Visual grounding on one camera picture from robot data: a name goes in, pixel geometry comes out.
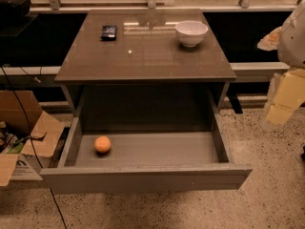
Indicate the orange fruit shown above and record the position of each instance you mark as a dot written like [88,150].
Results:
[102,144]

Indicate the black object on ledge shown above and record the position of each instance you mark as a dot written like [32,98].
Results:
[14,16]

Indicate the open grey top drawer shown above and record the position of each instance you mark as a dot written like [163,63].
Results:
[161,141]

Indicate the grey cabinet counter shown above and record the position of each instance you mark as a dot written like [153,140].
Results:
[146,49]

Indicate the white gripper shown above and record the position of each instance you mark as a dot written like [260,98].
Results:
[293,44]

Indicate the dark blue snack packet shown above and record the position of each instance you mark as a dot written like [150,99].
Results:
[108,33]

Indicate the brown cardboard box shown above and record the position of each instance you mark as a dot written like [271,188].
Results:
[29,137]

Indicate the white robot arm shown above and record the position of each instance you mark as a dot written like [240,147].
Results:
[291,44]

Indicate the white ceramic bowl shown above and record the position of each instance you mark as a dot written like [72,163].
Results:
[190,33]

